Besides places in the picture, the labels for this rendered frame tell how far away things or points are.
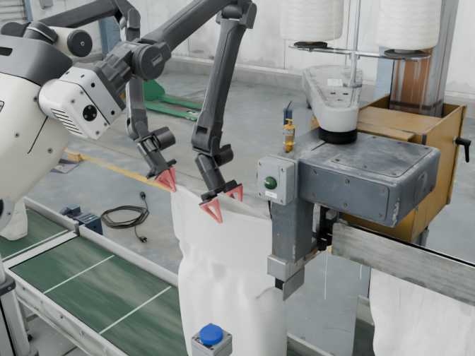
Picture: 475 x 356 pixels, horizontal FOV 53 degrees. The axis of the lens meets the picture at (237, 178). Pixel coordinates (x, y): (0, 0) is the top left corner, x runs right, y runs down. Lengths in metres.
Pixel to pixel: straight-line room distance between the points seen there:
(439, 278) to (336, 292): 1.70
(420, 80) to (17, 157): 1.04
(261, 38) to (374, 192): 6.66
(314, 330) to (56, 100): 1.90
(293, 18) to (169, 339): 1.30
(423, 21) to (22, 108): 0.90
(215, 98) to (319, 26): 0.35
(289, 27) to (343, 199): 0.50
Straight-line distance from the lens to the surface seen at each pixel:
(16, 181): 1.25
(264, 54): 7.55
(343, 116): 1.09
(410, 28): 1.17
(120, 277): 2.36
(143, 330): 2.05
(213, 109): 1.37
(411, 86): 1.42
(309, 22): 1.27
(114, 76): 1.09
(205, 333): 1.29
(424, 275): 1.20
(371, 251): 1.23
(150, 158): 1.62
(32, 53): 1.20
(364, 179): 0.97
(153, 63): 1.14
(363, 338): 1.70
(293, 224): 1.10
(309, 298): 2.79
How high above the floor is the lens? 1.71
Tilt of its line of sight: 24 degrees down
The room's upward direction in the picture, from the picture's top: 1 degrees counter-clockwise
